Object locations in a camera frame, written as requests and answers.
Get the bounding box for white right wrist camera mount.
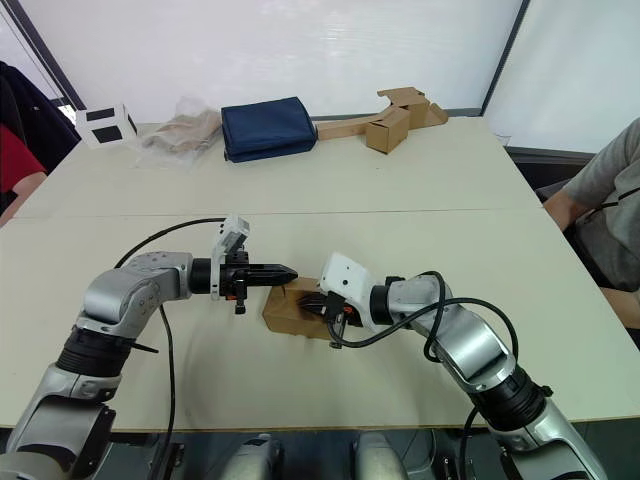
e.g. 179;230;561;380
318;252;377;333

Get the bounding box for person in grey sweater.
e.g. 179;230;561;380
535;116;640;351

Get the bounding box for open-flapped brown cardboard box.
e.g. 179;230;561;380
405;101;449;130

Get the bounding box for white box with black squares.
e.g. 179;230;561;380
74;103;139;151

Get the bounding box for flat unfolded cardboard sheet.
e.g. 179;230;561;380
316;86;435;144

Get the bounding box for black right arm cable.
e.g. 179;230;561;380
327;270;520;480

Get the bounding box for black window frame bar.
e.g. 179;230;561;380
8;0;87;112
478;0;532;117

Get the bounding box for closed brown cardboard box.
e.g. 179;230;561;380
364;106;412;155

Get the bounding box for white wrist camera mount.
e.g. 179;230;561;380
318;252;377;333
209;214;252;302

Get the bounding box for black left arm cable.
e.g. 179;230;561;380
113;216;229;480

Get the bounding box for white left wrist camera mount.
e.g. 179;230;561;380
209;214;252;302

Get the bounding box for folded navy blue fabric bag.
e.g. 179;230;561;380
220;96;319;165

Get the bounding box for clear plastic bag, brown contents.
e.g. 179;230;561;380
130;95;225;175

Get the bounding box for grey rounded robot leg shape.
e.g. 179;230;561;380
351;430;407;480
218;432;285;480

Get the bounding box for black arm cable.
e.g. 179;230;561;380
113;216;229;480
327;270;520;480

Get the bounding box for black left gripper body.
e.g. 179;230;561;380
218;251;252;316

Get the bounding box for person in dark jacket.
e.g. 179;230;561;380
0;60;83;227

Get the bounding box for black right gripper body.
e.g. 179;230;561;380
322;291;365;350

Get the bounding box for small brown cardboard box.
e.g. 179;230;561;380
261;277;335;343

